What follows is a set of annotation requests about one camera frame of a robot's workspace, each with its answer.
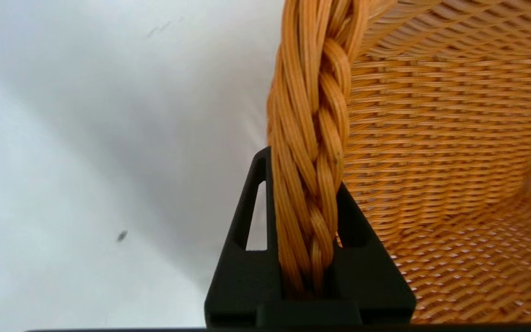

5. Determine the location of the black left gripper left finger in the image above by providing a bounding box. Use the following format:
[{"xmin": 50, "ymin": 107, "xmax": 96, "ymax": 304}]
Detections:
[{"xmin": 205, "ymin": 147, "xmax": 285, "ymax": 328}]

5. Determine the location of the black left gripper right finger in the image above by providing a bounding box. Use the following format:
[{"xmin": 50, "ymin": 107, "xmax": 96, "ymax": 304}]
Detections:
[{"xmin": 334, "ymin": 182, "xmax": 416, "ymax": 326}]

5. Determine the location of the orange wicker basket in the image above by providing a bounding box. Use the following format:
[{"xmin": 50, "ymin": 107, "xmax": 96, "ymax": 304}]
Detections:
[{"xmin": 265, "ymin": 0, "xmax": 531, "ymax": 324}]

